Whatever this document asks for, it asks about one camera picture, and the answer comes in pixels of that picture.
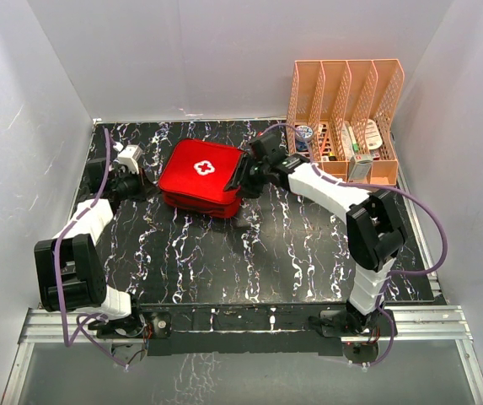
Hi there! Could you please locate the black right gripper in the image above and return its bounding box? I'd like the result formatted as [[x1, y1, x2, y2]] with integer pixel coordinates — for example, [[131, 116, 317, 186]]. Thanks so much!
[[225, 154, 270, 199]]

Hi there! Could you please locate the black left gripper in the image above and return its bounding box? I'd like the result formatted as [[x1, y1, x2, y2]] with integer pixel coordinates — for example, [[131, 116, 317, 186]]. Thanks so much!
[[112, 165, 162, 203]]

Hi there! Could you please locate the red black medicine case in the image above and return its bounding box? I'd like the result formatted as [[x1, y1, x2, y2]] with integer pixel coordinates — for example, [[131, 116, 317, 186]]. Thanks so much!
[[158, 138, 244, 219]]

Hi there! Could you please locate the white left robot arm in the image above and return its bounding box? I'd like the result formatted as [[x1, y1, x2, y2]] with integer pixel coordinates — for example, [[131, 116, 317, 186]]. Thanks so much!
[[34, 144, 153, 337]]

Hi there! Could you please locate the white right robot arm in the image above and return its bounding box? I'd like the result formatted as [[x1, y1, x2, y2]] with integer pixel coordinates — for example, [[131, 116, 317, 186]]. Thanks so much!
[[225, 132, 407, 335]]

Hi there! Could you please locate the round blue patterned tin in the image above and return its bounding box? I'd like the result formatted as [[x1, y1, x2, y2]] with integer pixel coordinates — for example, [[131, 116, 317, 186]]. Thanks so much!
[[295, 125, 314, 143]]

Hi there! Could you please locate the grey stapler box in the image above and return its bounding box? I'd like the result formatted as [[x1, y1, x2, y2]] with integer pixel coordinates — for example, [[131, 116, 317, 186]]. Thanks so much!
[[347, 154, 373, 182]]

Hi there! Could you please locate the peach plastic desk organizer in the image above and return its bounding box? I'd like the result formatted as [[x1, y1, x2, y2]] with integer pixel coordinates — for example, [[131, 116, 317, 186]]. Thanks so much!
[[286, 59, 405, 186]]

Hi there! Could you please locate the pink white card pack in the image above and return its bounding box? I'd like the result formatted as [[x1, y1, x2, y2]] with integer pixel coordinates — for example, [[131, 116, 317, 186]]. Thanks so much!
[[365, 119, 383, 151]]

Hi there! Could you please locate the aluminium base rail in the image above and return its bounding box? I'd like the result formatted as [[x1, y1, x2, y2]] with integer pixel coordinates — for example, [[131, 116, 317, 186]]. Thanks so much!
[[17, 305, 474, 345]]

